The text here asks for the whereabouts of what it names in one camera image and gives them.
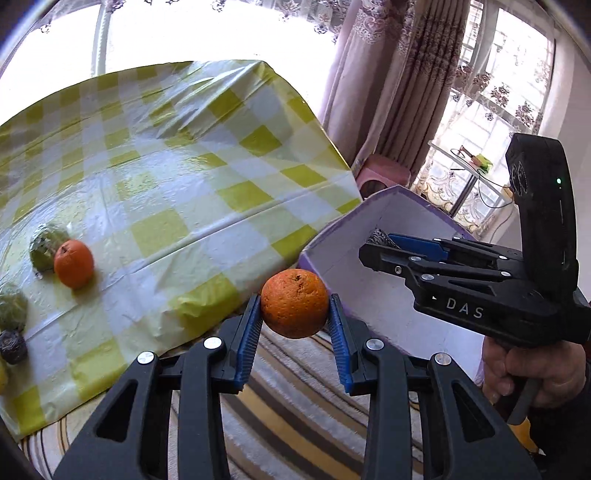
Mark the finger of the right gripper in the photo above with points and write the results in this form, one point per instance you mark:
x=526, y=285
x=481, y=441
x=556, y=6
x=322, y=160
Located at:
x=456, y=251
x=416, y=269

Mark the person's right hand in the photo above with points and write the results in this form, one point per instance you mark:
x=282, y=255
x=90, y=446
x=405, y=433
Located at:
x=561, y=368

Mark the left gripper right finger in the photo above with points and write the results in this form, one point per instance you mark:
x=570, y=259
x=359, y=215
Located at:
x=462, y=435

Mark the white metal side table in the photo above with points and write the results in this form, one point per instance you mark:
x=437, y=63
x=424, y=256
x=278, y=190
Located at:
x=472, y=170

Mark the green wrapped fruit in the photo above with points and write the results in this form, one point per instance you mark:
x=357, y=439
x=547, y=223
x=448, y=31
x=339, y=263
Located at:
x=44, y=245
x=13, y=308

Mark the dark wrinkled passion fruit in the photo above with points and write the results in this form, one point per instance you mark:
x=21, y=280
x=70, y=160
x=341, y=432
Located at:
x=13, y=347

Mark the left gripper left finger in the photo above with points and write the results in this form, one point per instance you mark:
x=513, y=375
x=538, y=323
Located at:
x=126, y=437

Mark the yellow white checkered tablecloth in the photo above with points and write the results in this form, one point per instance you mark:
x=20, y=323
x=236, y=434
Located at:
x=190, y=183

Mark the pink plastic stool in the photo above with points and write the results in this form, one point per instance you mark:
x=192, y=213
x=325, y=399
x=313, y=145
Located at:
x=380, y=172

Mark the purple cardboard box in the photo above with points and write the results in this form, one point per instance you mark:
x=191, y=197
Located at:
x=340, y=256

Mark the orange fruit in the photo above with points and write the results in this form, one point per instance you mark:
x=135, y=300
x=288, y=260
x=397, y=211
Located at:
x=295, y=303

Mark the small orange with stem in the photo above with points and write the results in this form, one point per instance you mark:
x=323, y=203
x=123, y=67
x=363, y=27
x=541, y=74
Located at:
x=74, y=264

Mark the pink floral curtain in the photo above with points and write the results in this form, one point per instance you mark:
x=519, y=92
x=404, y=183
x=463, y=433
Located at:
x=391, y=79

